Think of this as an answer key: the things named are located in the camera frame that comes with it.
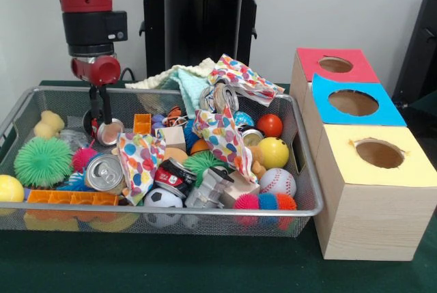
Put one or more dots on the large green spiky ball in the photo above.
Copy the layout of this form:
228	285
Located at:
42	162

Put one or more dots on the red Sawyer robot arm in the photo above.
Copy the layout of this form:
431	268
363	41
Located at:
89	6

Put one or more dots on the shallow clear bin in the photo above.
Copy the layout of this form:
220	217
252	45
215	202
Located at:
205	229

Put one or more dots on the crushed silver can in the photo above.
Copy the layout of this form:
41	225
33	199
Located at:
104	172

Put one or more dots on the large polka dot cloth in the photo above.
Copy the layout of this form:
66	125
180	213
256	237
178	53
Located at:
242	78

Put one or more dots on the black and white soccer ball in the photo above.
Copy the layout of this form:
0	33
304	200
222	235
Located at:
162	201

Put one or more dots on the yellow smiley ball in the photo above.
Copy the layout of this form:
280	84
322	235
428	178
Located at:
273	153

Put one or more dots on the small polka dot cloth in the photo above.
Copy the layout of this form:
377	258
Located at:
140	163

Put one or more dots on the mint green cloth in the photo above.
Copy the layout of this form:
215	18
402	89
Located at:
191	91

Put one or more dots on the wooden box with three holes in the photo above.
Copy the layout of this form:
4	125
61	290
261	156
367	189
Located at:
369	211

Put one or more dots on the white baseball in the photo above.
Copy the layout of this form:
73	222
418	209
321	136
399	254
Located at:
278	182

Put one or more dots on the red ball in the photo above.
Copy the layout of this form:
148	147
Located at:
270	125

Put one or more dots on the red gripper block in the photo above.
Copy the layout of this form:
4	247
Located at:
97	70

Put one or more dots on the black flat panel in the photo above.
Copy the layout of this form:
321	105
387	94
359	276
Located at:
420	47

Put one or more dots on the yellow rubber duck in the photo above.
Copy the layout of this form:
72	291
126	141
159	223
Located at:
48	124

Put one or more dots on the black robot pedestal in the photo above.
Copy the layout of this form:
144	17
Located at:
198	40

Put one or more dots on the cream muslin cloth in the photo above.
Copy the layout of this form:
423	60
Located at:
153	81

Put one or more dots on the crushed red black can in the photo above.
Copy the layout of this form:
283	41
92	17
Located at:
109	132

